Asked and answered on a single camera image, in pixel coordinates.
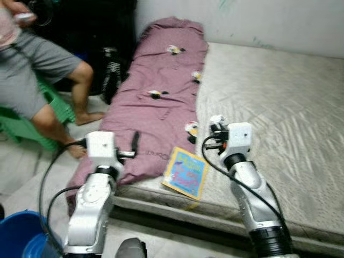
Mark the colourful children's book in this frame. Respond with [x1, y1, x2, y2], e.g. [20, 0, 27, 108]
[161, 146, 209, 202]

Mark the white grey patterned mattress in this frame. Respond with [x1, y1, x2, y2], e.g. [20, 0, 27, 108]
[110, 42, 344, 253]

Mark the black bag with white print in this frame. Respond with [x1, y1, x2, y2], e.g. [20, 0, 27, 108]
[101, 46, 123, 105]

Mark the purple blanket with duck prints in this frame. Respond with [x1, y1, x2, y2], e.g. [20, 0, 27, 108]
[66, 17, 209, 216]

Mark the green plastic stool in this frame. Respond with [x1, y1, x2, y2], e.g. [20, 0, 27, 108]
[0, 75, 76, 152]

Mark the blue plastic bucket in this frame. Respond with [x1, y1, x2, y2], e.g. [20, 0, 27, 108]
[0, 211, 65, 258]

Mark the person in grey shorts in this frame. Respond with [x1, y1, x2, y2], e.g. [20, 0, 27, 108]
[0, 0, 106, 160]

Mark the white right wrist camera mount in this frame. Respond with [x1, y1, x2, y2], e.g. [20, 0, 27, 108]
[226, 123, 253, 157]

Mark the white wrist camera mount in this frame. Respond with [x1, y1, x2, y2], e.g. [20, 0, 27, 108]
[226, 123, 253, 157]
[85, 131, 120, 168]

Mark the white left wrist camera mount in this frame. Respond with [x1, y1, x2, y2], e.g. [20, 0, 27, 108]
[85, 131, 120, 168]

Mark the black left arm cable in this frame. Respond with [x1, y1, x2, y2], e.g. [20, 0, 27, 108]
[39, 141, 87, 242]

